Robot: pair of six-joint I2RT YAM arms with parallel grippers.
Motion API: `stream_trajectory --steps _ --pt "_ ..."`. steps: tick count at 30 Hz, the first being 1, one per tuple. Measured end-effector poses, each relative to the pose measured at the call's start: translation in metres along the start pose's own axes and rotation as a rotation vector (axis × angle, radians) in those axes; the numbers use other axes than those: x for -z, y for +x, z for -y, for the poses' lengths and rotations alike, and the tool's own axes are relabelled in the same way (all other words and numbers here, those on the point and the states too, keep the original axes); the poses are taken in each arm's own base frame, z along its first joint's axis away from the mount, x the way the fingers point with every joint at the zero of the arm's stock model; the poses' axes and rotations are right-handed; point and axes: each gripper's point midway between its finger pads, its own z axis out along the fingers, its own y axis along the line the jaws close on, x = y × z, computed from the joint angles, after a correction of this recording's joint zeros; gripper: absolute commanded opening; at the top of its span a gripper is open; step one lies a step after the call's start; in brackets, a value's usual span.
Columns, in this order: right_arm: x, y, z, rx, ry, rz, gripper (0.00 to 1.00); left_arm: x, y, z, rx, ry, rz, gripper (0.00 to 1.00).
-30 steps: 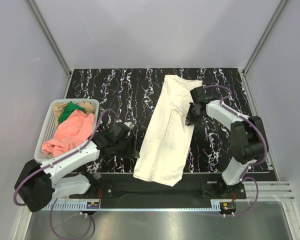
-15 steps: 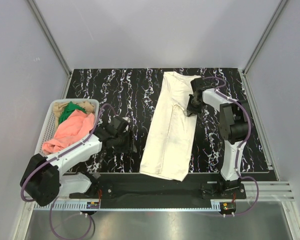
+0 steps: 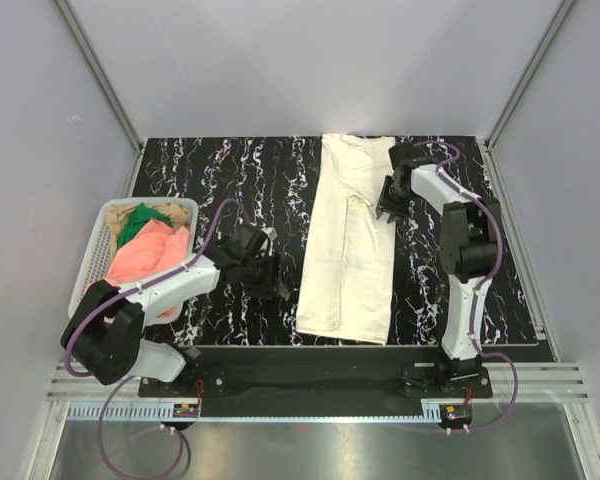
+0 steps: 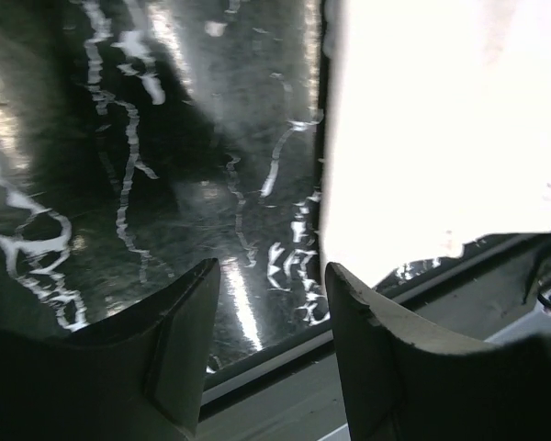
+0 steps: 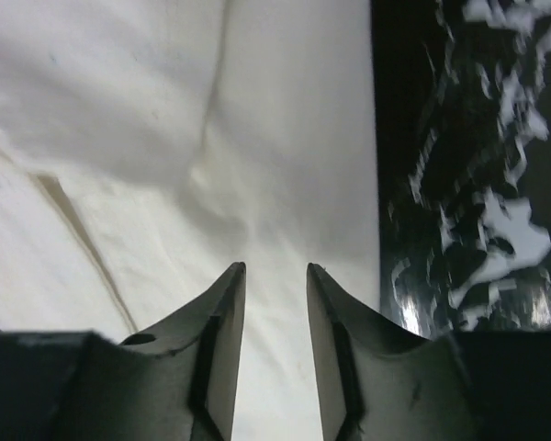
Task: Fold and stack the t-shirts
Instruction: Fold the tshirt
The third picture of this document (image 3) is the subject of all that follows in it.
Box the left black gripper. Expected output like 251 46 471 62
240 251 289 300

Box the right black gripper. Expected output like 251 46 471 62
375 175 413 224

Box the cream white t shirt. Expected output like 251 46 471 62
296 134 396 345

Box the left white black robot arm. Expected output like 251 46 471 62
61 224 289 396

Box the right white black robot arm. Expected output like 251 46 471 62
376 143 504 397

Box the beige t shirt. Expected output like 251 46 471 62
105 202 191 254

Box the green t shirt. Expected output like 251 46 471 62
117 203 173 249

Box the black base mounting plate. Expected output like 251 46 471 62
138 346 493 419

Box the white plastic laundry basket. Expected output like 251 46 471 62
68 197 199 317

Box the left small circuit board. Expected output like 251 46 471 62
173 403 199 418

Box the small circuit board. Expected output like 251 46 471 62
173 403 199 418
444 404 473 421

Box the right small circuit board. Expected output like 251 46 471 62
444 404 473 421

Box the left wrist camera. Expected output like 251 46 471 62
263 227 277 241

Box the white slotted cable duct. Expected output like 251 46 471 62
67 402 199 422

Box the aluminium front rail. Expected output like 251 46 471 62
45 363 589 403

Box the right aluminium frame post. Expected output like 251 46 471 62
485 0 579 150

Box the aluminium frame post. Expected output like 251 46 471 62
485 0 579 150
53 0 143 153

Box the left aluminium frame post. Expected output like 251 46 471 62
53 0 143 153

